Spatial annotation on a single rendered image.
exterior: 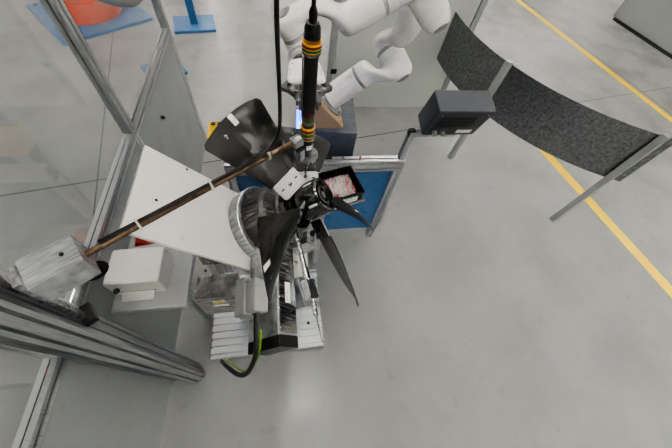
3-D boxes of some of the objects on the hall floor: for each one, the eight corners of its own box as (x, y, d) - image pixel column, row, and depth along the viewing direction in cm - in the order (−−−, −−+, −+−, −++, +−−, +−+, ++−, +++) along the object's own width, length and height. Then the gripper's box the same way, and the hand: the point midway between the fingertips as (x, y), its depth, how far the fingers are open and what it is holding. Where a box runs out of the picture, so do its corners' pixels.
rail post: (366, 237, 229) (394, 170, 165) (365, 232, 231) (392, 165, 167) (371, 236, 229) (401, 170, 165) (370, 231, 232) (399, 164, 168)
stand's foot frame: (213, 361, 173) (209, 359, 167) (219, 281, 199) (217, 277, 192) (322, 347, 183) (323, 345, 177) (315, 273, 209) (316, 268, 202)
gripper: (273, 50, 83) (274, 93, 73) (334, 52, 86) (343, 94, 76) (274, 74, 89) (276, 117, 79) (331, 75, 92) (339, 117, 82)
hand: (308, 101), depth 79 cm, fingers closed on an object, 4 cm apart
